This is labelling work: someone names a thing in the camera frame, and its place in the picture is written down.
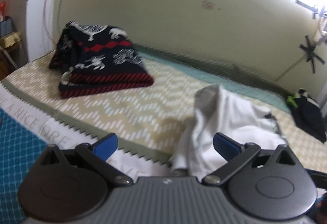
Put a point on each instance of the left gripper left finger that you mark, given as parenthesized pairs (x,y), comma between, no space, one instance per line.
(102,148)

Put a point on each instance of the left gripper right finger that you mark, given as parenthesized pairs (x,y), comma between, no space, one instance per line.
(232,151)

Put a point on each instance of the white printed t-shirt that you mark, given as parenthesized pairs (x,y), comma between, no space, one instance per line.
(215,110)

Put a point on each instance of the beige chevron bed sheet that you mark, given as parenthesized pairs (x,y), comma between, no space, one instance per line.
(148,121)

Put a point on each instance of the black navy folded garment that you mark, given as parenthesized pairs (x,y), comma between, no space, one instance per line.
(306,114)

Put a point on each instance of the black red patterned sweater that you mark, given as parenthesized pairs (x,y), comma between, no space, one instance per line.
(94,59)

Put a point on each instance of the black tape cross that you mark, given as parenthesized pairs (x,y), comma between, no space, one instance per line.
(310,55)

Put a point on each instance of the cluttered side table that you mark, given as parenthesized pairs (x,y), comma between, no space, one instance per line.
(11,41)

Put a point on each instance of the wall socket with plug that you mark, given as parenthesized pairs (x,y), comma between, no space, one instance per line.
(320,15)

